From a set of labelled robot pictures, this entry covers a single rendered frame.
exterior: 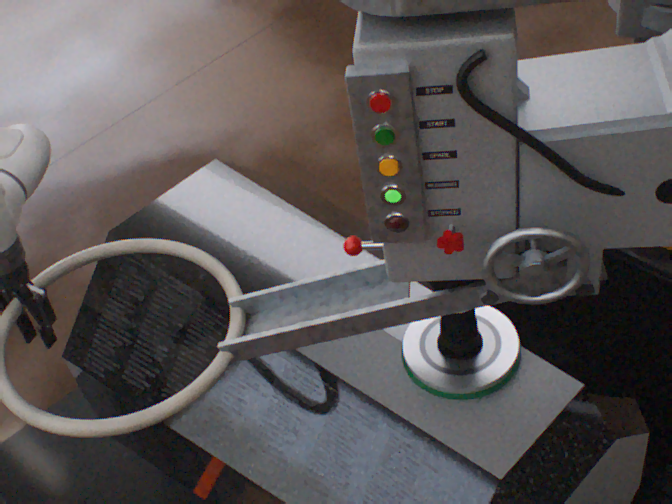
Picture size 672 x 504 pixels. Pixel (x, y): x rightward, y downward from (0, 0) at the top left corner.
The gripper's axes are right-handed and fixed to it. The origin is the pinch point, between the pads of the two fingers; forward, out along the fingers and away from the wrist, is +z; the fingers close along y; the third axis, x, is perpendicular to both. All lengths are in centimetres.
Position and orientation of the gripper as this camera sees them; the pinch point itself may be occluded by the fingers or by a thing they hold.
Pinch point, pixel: (37, 331)
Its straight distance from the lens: 187.3
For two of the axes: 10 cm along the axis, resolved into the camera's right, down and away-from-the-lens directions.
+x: 3.5, -6.7, 6.6
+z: 0.7, 7.2, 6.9
